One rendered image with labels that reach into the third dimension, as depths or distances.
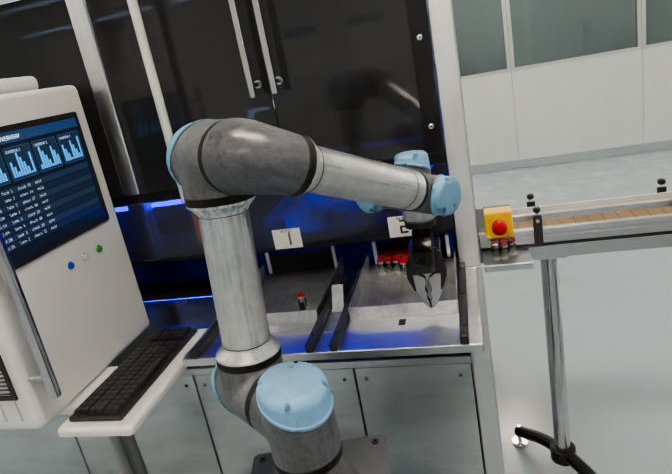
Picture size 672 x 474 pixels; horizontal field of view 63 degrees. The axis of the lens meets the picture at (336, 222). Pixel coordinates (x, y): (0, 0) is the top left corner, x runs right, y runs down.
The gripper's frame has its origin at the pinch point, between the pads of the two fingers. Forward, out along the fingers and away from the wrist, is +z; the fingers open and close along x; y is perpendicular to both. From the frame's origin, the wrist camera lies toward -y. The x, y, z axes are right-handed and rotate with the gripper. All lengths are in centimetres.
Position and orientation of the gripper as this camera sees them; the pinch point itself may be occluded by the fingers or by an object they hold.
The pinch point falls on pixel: (430, 304)
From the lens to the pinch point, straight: 129.4
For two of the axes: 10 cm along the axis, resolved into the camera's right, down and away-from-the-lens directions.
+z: 1.7, 9.5, 2.7
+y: 2.0, -3.0, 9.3
